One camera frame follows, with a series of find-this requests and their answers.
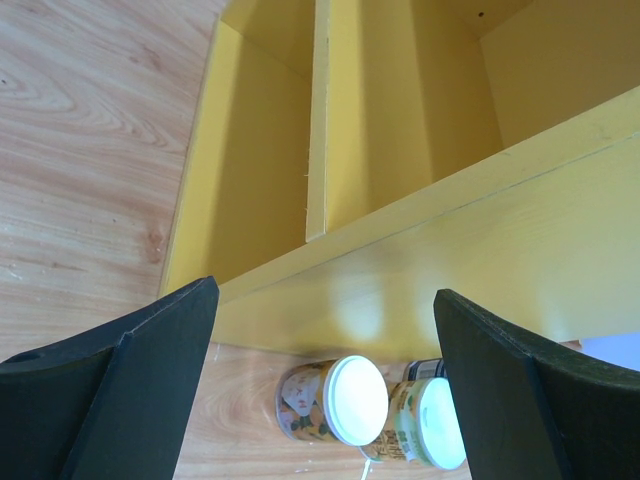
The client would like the small yellow white-lid can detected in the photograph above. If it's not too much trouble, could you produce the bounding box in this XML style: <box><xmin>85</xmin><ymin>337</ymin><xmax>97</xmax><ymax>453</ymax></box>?
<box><xmin>275</xmin><ymin>355</ymin><xmax>389</xmax><ymax>447</ymax></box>

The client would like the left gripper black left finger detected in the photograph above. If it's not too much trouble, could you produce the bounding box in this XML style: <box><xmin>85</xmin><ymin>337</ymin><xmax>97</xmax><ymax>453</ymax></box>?
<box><xmin>1</xmin><ymin>277</ymin><xmax>219</xmax><ymax>479</ymax></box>

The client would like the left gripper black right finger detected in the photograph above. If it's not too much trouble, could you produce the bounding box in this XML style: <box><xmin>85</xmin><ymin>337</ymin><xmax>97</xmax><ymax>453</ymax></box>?
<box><xmin>433</xmin><ymin>289</ymin><xmax>639</xmax><ymax>479</ymax></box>

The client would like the yellow-green can clear lid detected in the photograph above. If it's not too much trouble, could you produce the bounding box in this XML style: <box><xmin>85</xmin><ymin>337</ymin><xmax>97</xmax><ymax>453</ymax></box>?
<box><xmin>360</xmin><ymin>378</ymin><xmax>466</xmax><ymax>470</ymax></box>

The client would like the yellow wooden cabinet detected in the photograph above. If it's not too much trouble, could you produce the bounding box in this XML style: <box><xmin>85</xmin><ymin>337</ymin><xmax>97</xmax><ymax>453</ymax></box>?
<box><xmin>160</xmin><ymin>1</ymin><xmax>639</xmax><ymax>360</ymax></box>

